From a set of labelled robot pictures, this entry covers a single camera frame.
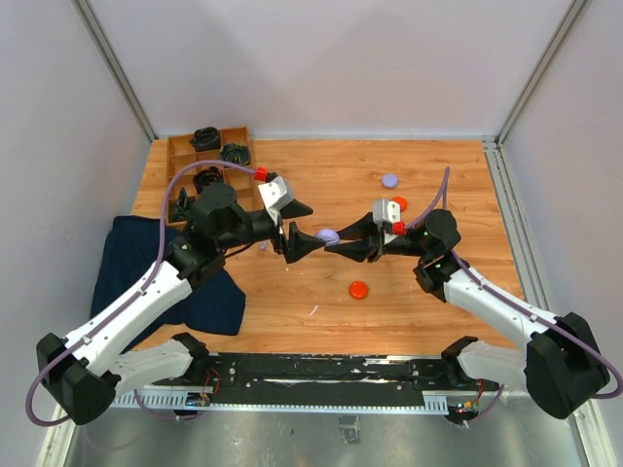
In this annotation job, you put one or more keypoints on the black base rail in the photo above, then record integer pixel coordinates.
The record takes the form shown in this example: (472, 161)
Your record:
(314, 381)

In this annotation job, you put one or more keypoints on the rolled black tie top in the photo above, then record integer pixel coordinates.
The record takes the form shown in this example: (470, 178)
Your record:
(206, 139)

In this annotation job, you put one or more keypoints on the folded dark tie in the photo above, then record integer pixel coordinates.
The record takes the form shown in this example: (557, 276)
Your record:
(180, 208)

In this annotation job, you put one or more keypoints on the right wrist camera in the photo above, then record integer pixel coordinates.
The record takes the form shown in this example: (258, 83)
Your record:
(386, 212)

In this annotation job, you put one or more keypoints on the rolled green patterned tie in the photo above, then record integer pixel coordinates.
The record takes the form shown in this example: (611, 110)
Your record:
(236, 154)

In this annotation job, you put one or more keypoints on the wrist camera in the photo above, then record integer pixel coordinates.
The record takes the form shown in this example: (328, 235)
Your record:
(275, 196)
(386, 212)

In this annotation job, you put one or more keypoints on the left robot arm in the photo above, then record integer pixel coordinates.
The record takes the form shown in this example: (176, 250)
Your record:
(86, 370)

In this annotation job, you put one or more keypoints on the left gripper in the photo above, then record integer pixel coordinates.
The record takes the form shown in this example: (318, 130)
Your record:
(298, 244)

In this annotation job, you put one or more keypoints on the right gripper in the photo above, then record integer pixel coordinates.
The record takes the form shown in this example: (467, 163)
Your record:
(364, 229)

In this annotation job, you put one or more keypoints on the wooden compartment tray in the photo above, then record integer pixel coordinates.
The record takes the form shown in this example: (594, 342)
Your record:
(180, 153)

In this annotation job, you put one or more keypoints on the rolled black orange tie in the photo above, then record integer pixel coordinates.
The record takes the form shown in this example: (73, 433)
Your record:
(206, 178)

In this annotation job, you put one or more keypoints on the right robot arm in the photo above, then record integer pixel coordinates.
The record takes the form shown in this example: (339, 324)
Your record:
(556, 359)

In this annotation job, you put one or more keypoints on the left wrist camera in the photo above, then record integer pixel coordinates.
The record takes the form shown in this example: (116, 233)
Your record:
(275, 196)

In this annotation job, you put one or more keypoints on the purple earbud case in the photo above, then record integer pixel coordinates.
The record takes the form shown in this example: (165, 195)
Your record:
(330, 237)
(389, 181)

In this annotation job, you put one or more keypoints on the orange earbud case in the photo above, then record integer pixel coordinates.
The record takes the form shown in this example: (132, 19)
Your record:
(402, 203)
(358, 290)

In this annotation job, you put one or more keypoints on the dark blue cloth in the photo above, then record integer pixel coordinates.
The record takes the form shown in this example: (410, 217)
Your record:
(129, 251)

